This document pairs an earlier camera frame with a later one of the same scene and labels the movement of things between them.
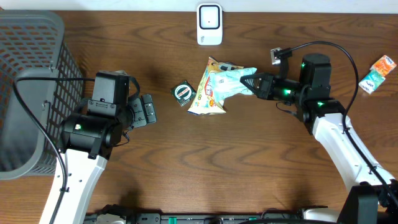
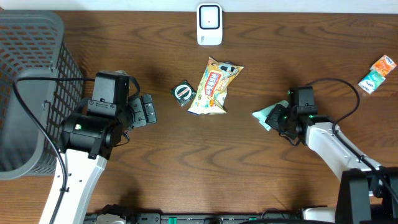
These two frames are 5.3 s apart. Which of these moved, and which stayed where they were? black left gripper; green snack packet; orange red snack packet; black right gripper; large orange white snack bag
Moved: black right gripper; green snack packet
Stayed: large orange white snack bag; black left gripper; orange red snack packet
